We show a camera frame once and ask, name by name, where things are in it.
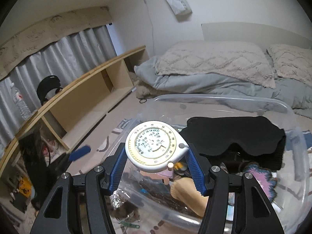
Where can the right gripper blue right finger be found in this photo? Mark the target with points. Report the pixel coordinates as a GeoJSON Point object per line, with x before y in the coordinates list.
{"type": "Point", "coordinates": [212, 182]}

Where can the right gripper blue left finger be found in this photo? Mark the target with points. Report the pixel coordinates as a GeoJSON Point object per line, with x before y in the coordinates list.
{"type": "Point", "coordinates": [101, 182]}

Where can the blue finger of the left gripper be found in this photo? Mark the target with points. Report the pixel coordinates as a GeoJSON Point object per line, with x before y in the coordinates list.
{"type": "Point", "coordinates": [77, 154]}

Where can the white round tape measure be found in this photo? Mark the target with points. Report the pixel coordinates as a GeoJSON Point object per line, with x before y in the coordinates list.
{"type": "Point", "coordinates": [154, 146]}

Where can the oval wooden block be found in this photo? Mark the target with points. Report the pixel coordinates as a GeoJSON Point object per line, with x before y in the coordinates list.
{"type": "Point", "coordinates": [185, 191]}

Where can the wooden bedside shelf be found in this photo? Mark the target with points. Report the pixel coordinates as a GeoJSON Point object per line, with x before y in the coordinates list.
{"type": "Point", "coordinates": [74, 111]}

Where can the black sleep mask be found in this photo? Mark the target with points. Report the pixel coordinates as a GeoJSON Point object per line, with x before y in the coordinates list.
{"type": "Point", "coordinates": [237, 141]}

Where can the pink blue crochet coaster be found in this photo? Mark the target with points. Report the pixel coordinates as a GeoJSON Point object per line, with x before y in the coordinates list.
{"type": "Point", "coordinates": [264, 177]}

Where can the clear plastic storage bin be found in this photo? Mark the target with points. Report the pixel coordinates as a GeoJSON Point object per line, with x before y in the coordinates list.
{"type": "Point", "coordinates": [249, 209]}

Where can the plastic water bottle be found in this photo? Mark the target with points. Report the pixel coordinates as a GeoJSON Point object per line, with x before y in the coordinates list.
{"type": "Point", "coordinates": [20, 102]}

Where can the black headphones on shelf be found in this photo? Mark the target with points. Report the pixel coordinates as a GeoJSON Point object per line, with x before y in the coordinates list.
{"type": "Point", "coordinates": [51, 82]}

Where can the grey curtain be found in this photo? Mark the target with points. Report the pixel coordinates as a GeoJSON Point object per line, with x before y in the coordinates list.
{"type": "Point", "coordinates": [68, 59]}

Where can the grey duvet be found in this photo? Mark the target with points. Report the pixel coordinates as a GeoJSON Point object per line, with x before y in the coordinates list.
{"type": "Point", "coordinates": [292, 92]}

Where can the beige textured pillow left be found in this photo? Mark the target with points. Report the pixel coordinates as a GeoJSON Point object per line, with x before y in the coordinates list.
{"type": "Point", "coordinates": [240, 60]}

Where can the beige textured pillow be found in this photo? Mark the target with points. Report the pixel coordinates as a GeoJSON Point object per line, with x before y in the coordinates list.
{"type": "Point", "coordinates": [291, 62]}
{"type": "Point", "coordinates": [240, 60]}

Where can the beige textured pillow right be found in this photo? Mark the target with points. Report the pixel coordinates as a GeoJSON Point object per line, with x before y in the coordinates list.
{"type": "Point", "coordinates": [291, 62]}

